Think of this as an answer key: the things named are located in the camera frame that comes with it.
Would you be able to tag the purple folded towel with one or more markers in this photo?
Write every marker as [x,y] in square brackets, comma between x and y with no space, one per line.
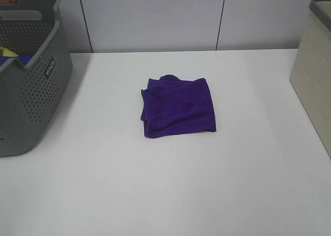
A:
[172,106]

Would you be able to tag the grey perforated laundry basket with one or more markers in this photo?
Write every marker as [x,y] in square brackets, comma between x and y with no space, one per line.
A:
[32,84]

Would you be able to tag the beige basket with grey rim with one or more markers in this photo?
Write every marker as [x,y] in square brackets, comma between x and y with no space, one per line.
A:
[310,75]

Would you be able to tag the yellow towel in basket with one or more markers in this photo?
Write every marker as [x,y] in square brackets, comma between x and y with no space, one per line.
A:
[4,52]

